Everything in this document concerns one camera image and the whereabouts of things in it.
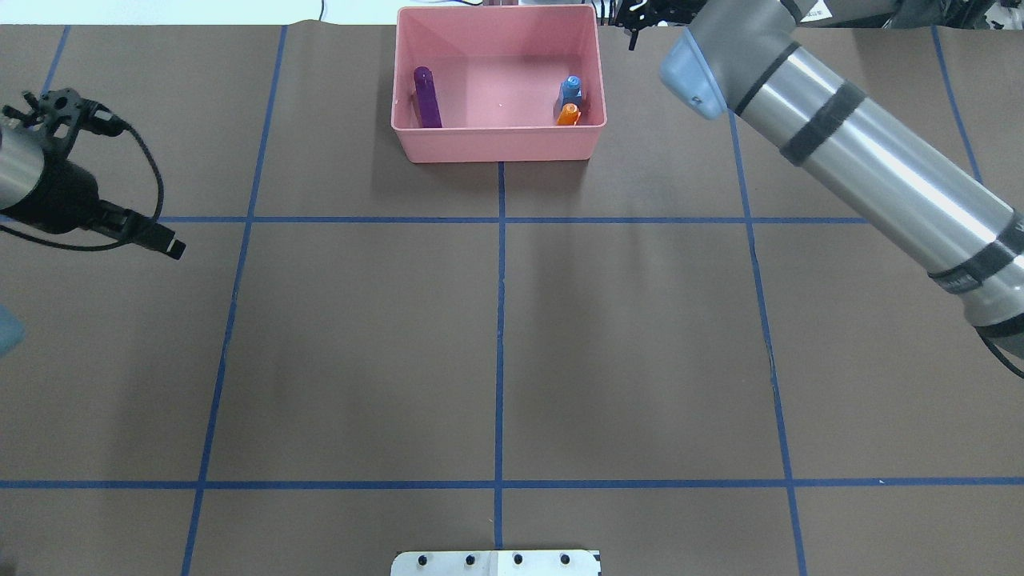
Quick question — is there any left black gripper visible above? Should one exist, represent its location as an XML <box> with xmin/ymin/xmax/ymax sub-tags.
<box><xmin>8</xmin><ymin>160</ymin><xmax>186</xmax><ymax>260</ymax></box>

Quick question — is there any purple toy block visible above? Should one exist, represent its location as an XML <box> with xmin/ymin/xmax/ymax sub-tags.
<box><xmin>413</xmin><ymin>66</ymin><xmax>443</xmax><ymax>129</ymax></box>

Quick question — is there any orange toy block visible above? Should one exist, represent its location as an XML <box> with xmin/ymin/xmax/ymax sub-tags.
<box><xmin>555</xmin><ymin>102</ymin><xmax>582</xmax><ymax>126</ymax></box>

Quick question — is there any small blue toy block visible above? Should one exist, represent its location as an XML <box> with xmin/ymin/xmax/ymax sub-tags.
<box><xmin>558</xmin><ymin>75</ymin><xmax>584</xmax><ymax>109</ymax></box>

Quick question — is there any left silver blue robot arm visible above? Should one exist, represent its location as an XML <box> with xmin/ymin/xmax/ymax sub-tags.
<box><xmin>1</xmin><ymin>124</ymin><xmax>186</xmax><ymax>260</ymax></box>

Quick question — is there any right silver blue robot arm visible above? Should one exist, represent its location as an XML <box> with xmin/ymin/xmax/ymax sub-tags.
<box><xmin>662</xmin><ymin>1</ymin><xmax>1023</xmax><ymax>375</ymax></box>

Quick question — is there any pink plastic box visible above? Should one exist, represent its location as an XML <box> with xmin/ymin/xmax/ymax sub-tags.
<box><xmin>390</xmin><ymin>4</ymin><xmax>607</xmax><ymax>164</ymax></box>

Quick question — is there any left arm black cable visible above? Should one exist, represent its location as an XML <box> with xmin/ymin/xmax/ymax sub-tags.
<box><xmin>0</xmin><ymin>120</ymin><xmax>166</xmax><ymax>253</ymax></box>

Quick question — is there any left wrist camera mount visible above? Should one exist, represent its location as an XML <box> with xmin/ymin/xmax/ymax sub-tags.
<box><xmin>2</xmin><ymin>88</ymin><xmax>130</xmax><ymax>159</ymax></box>

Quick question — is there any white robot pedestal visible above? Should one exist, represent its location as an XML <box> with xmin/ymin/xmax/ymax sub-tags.
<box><xmin>389</xmin><ymin>548</ymin><xmax>602</xmax><ymax>575</ymax></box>

